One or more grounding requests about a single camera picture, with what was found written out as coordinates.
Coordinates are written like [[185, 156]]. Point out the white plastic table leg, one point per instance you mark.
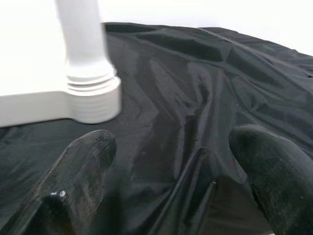
[[83, 36]]

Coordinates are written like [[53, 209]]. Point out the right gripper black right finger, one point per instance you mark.
[[278, 178]]

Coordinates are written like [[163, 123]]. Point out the black table cloth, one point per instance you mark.
[[195, 98]]

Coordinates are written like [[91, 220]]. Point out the white plastic table top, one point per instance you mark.
[[36, 107]]

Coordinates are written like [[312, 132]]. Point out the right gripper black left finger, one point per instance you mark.
[[73, 181]]

